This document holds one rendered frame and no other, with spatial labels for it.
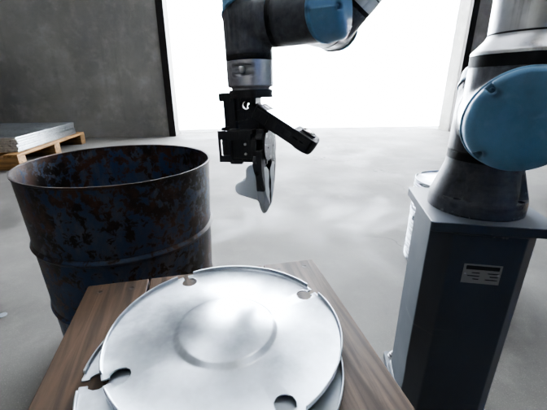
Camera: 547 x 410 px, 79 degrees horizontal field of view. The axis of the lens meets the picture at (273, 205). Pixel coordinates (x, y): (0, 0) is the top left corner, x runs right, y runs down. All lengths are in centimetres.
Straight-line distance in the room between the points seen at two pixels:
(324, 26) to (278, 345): 41
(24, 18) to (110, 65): 93
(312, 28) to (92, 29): 417
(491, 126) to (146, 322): 48
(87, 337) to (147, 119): 404
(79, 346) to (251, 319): 21
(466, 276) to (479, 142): 26
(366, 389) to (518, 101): 34
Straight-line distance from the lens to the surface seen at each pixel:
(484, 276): 66
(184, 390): 40
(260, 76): 55
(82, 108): 468
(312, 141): 53
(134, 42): 446
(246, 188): 58
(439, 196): 63
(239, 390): 39
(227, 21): 57
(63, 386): 46
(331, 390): 40
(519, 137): 46
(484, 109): 45
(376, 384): 42
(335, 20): 51
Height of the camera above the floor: 66
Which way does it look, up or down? 21 degrees down
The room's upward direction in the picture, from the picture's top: straight up
